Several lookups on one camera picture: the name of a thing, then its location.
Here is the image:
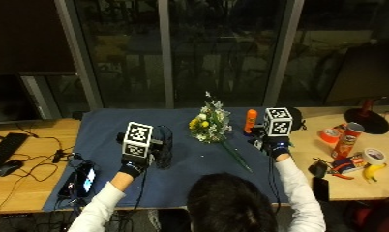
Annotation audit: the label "person's left hand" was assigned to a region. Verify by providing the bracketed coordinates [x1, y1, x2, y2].
[116, 130, 164, 180]

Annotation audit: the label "person's right hand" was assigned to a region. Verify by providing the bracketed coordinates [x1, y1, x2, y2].
[248, 126, 292, 160]

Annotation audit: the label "white marker cube left glove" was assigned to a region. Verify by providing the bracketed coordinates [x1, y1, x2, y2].
[121, 121, 155, 160]

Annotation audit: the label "white marker cube glove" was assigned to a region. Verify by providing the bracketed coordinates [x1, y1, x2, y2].
[121, 121, 155, 160]
[263, 107, 293, 138]

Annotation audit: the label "orange bottle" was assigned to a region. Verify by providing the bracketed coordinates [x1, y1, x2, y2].
[244, 108, 259, 134]

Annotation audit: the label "white marker cube right glove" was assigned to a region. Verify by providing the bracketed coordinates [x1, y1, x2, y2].
[263, 107, 293, 138]

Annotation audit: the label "black round object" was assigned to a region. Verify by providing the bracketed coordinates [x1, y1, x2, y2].
[287, 106, 308, 133]

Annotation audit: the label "white and yellow flower bouquet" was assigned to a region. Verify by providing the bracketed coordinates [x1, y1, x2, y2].
[188, 91, 253, 173]

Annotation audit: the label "dark blue table cloth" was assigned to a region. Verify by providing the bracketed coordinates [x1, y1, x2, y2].
[43, 106, 291, 213]

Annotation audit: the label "orange tape roll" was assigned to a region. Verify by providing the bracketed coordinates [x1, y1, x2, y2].
[319, 128, 341, 145]

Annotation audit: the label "small black pouch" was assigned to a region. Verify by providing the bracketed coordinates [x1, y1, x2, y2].
[308, 159, 331, 179]

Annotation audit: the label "smartphone with lit screen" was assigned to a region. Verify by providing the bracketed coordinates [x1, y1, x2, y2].
[76, 161, 97, 198]

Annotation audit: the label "red chips can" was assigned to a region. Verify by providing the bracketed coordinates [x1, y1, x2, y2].
[331, 122, 367, 160]

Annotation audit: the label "black smartphone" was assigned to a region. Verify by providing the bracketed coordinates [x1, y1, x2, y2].
[312, 176, 331, 203]

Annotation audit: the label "blue and red packet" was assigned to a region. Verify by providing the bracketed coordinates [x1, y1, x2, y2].
[331, 154, 369, 175]

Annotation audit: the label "white tape roll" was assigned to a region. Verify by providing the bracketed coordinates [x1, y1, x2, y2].
[361, 147, 388, 166]

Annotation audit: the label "yellow banana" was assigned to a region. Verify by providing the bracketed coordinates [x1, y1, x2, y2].
[363, 162, 388, 184]

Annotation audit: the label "black monitor with red stand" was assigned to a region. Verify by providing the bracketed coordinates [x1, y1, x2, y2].
[324, 43, 389, 135]

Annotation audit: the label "black computer mouse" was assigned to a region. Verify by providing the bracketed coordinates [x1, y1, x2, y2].
[0, 159, 24, 178]

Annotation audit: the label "black keyboard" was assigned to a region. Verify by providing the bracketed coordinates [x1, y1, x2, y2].
[0, 132, 31, 181]

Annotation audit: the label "red chair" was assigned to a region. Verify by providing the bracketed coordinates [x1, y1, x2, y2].
[344, 192, 389, 232]

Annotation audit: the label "right glove black cable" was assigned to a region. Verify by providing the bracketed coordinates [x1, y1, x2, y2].
[267, 156, 284, 214]

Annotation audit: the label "glove black cable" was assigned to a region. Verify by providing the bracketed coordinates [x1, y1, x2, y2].
[125, 160, 149, 232]
[267, 156, 284, 214]

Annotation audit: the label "left glove black cable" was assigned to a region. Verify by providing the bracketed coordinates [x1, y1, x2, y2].
[125, 160, 149, 232]

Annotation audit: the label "red-handled pliers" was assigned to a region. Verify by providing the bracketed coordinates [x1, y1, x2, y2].
[328, 169, 356, 181]

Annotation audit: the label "black cable on desk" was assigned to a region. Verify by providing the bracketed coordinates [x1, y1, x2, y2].
[0, 122, 83, 214]

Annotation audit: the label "grey window post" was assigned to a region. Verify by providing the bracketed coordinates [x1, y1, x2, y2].
[263, 0, 307, 107]
[53, 0, 104, 111]
[157, 0, 175, 109]

